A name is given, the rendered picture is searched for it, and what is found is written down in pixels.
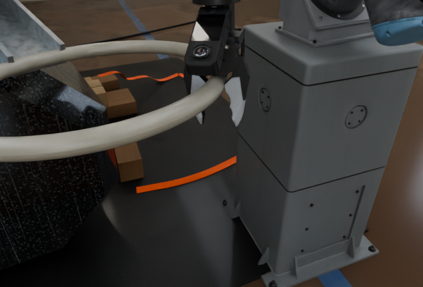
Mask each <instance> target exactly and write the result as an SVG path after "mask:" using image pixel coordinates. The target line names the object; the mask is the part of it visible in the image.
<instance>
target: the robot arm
mask: <svg viewBox="0 0 423 287"><path fill-rule="evenodd" d="M319 1H320V2H321V3H322V4H323V5H324V6H326V7H327V8H329V9H331V10H333V11H336V12H338V13H350V12H352V11H354V10H355V9H356V8H358V7H359V6H360V5H361V4H362V3H363V1H364V2H365V5H366V9H367V12H368V16H369V20H370V23H371V29H372V30H373V33H374V34H375V37H376V40H377V42H378V43H380V44H382V45H386V46H397V45H405V44H409V43H414V42H419V41H421V40H423V0H319ZM238 2H240V0H193V4H197V5H205V7H200V8H199V11H198V15H197V17H196V21H195V25H194V27H193V31H192V34H191V38H190V40H189V43H188V47H187V50H186V54H185V56H184V63H185V67H184V82H185V85H186V90H187V93H188V95H190V94H191V93H193V92H195V91H196V90H197V89H199V88H200V87H201V86H202V85H204V84H205V83H206V82H207V80H208V79H207V78H206V76H217V75H218V74H222V76H224V77H227V75H228V73H230V72H232V76H231V77H230V78H229V79H228V80H227V81H226V83H225V91H226V93H227V94H228V95H229V97H230V109H231V110H232V118H231V119H232V122H233V124H234V126H235V127H237V126H238V124H239V123H240V121H241V119H242V115H243V113H244V107H245V101H246V94H247V88H248V85H249V68H248V65H247V64H246V62H245V28H236V27H235V8H234V3H238ZM240 45H241V55H240V52H239V49H240Z"/></svg>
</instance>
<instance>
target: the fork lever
mask: <svg viewBox="0 0 423 287"><path fill-rule="evenodd" d="M56 49H59V50H60V51H63V50H65V43H64V42H63V41H62V40H61V39H59V38H58V37H57V36H56V35H55V34H54V33H53V32H52V31H51V30H49V29H48V28H47V27H46V26H45V25H44V24H43V23H42V22H41V21H40V20H39V19H38V18H37V17H36V16H35V15H34V14H32V13H31V12H30V11H29V10H28V9H27V8H26V7H25V6H24V5H22V4H21V3H20V2H19V1H18V0H0V64H2V63H4V62H8V63H14V59H18V58H21V57H25V56H28V55H33V54H36V53H41V52H46V51H50V50H56ZM66 62H67V61H66ZM66 62H61V63H57V64H52V65H47V66H44V67H39V68H36V69H32V70H29V71H26V72H22V73H20V74H16V75H14V76H18V75H21V74H26V73H28V72H33V71H35V70H40V69H44V68H47V67H51V66H54V65H59V64H63V63H66ZM14 76H12V77H14Z"/></svg>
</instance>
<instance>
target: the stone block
mask: <svg viewBox="0 0 423 287"><path fill-rule="evenodd" d="M107 124H110V123H109V119H108V112H107V108H106V106H105V105H104V104H103V102H102V101H101V100H100V99H99V98H98V96H97V95H96V93H95V92H94V91H93V90H92V88H91V87H90V85H89V84H88V83H87V82H86V80H85V79H84V78H83V76H82V75H81V74H80V73H79V71H78V70H77V69H76V67H75V66H74V65H73V63H72V62H71V61H67V62H66V63H63V64H59V65H54V66H51V67H47V68H44V69H40V70H35V71H33V72H28V73H26V74H21V75H18V76H14V77H8V78H5V79H3V80H0V137H23V136H34V135H48V134H54V133H64V132H71V131H76V130H83V129H87V128H93V127H98V126H102V125H107ZM118 181H119V175H118V169H117V164H116V158H115V151H114V148H113V149H108V150H104V151H101V152H95V153H92V154H86V155H79V156H75V157H67V158H62V159H52V160H40V161H29V162H0V270H2V269H5V268H7V267H11V266H14V265H16V264H19V263H22V262H25V261H28V260H30V259H34V258H36V257H39V256H42V255H45V254H48V253H50V252H53V251H56V250H59V249H62V248H63V247H65V246H66V245H67V244H68V243H69V242H70V241H71V240H72V239H73V238H74V237H75V236H76V234H77V233H78V231H80V229H81V228H82V227H83V225H84V224H85V223H86V222H87V220H88V219H89V218H90V216H91V215H92V214H93V213H94V212H95V210H96V209H97V208H98V206H99V205H100V204H101V203H102V202H103V200H104V199H105V198H106V197H107V195H108V194H109V193H110V191H111V190H112V189H113V188H114V187H115V185H116V184H117V183H118Z"/></svg>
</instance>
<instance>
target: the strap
mask: <svg viewBox="0 0 423 287"><path fill-rule="evenodd" d="M114 73H119V74H120V75H121V76H122V78H125V79H127V80H134V79H140V78H143V77H149V76H136V77H130V78H126V77H125V76H124V75H123V74H122V73H120V72H117V71H110V72H106V73H103V74H100V75H98V76H99V77H103V76H107V75H110V74H114ZM177 76H181V77H183V78H184V74H182V73H180V74H178V73H176V74H174V75H171V76H169V77H167V78H164V79H155V80H157V81H167V80H170V79H172V78H174V77H177ZM150 78H151V77H150ZM152 79H153V78H152ZM236 161H237V156H235V157H233V158H231V159H229V160H226V161H225V162H223V163H221V164H219V165H216V166H214V167H211V168H209V169H207V170H205V171H202V172H199V173H196V174H193V175H190V176H187V177H183V178H180V179H175V180H172V181H167V182H163V183H157V184H150V185H146V186H139V187H136V189H137V193H143V192H147V191H153V190H157V189H164V188H170V187H173V186H178V185H181V184H185V183H189V182H192V181H195V180H198V179H201V178H203V177H206V176H209V175H211V174H214V173H216V172H218V171H221V170H222V169H224V168H226V167H228V166H231V165H232V164H235V163H236Z"/></svg>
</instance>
